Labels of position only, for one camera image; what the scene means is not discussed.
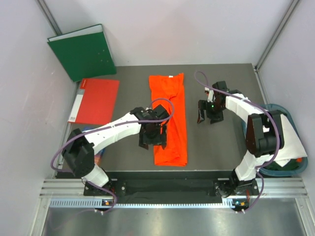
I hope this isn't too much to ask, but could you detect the green binder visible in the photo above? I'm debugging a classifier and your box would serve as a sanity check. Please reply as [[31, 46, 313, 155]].
[[47, 24, 117, 82]]

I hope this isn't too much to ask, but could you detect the blue book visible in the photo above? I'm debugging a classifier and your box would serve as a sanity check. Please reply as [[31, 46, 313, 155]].
[[82, 126, 105, 165]]

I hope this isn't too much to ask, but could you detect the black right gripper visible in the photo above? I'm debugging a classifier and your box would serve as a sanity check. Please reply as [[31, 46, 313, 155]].
[[197, 100, 225, 124]]

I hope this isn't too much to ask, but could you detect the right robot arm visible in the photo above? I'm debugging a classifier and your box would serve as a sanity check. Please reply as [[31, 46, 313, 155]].
[[197, 81, 284, 195]]

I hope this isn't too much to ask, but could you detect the teal laundry basket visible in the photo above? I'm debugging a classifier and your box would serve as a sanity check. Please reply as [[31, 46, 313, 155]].
[[235, 104, 307, 180]]

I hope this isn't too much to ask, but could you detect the white t-shirt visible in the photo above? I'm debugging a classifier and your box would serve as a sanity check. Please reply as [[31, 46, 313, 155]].
[[274, 114, 307, 167]]

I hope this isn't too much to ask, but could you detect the orange t-shirt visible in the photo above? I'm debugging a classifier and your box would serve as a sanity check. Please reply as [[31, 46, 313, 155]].
[[149, 73, 188, 167]]

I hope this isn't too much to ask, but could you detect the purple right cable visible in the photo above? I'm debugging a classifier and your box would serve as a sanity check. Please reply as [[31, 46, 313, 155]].
[[194, 71, 283, 213]]

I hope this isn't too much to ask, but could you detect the black mounting plate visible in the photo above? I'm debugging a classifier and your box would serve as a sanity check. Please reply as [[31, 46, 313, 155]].
[[83, 178, 259, 197]]

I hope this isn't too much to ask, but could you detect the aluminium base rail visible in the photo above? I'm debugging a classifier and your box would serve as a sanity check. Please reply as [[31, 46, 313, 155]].
[[39, 178, 308, 210]]

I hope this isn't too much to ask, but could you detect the purple cable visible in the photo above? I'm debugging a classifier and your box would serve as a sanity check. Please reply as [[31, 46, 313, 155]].
[[194, 71, 283, 213], [50, 98, 175, 213]]

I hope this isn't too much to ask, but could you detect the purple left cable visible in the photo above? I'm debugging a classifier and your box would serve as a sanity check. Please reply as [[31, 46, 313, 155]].
[[50, 98, 175, 213]]

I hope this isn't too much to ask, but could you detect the red folder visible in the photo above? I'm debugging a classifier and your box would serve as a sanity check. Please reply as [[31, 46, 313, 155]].
[[68, 78, 120, 125]]

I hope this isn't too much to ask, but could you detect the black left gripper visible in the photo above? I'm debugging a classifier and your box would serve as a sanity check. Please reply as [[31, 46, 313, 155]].
[[139, 124, 167, 150]]

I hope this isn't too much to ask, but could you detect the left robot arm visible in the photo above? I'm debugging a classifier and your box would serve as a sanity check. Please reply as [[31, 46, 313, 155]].
[[61, 105, 170, 195]]

